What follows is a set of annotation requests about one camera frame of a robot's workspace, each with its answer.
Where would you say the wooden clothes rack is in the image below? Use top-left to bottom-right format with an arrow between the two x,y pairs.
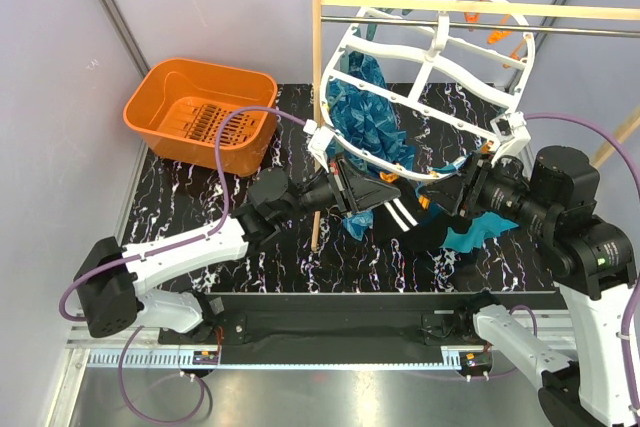
310,0 -> 640,252

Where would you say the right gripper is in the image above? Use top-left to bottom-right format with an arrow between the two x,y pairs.
417,148 -> 555,231

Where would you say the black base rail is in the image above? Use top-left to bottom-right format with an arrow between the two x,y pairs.
159,291 -> 566,366

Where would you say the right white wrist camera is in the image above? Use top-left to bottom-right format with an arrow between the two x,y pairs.
490,111 -> 531,166

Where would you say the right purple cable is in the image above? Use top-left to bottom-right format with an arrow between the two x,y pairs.
507,113 -> 640,413

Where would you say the teal cloth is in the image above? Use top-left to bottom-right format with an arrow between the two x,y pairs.
430,154 -> 517,254

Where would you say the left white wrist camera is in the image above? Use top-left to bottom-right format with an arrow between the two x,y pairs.
303,119 -> 344,172

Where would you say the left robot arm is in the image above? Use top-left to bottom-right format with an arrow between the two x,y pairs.
74,157 -> 401,343

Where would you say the white round clip hanger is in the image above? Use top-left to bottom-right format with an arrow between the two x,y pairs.
319,0 -> 537,183

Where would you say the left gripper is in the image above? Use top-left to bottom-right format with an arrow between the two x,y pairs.
276,154 -> 401,224

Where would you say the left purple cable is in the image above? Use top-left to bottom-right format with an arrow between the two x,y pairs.
58,106 -> 316,421

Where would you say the purple cable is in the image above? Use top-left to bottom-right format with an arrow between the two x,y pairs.
507,113 -> 640,413
58,106 -> 316,421

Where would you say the blue patterned cloth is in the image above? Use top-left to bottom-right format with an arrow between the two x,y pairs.
326,51 -> 416,241

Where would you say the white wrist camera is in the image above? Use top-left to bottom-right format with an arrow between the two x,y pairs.
303,119 -> 344,172
490,111 -> 531,166

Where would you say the orange plastic basket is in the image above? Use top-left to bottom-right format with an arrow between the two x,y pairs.
123,58 -> 278,177

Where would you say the orange clothespin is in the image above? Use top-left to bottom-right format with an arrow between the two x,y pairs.
419,196 -> 430,209
379,172 -> 399,183

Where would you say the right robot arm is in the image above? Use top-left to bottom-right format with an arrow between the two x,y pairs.
419,146 -> 639,426

